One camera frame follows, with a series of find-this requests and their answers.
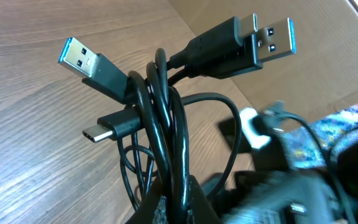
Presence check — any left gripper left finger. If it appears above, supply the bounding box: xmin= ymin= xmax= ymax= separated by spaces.
xmin=134 ymin=179 xmax=167 ymax=224

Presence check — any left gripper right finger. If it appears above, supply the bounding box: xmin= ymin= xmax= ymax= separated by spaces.
xmin=188 ymin=175 xmax=221 ymax=224

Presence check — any short black USB cable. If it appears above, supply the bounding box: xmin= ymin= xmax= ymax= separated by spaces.
xmin=57 ymin=17 xmax=297 ymax=212

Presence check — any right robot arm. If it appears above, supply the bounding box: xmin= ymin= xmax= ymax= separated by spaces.
xmin=210 ymin=123 xmax=358 ymax=223

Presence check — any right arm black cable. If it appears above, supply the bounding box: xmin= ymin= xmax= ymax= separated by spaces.
xmin=265 ymin=105 xmax=357 ymax=224

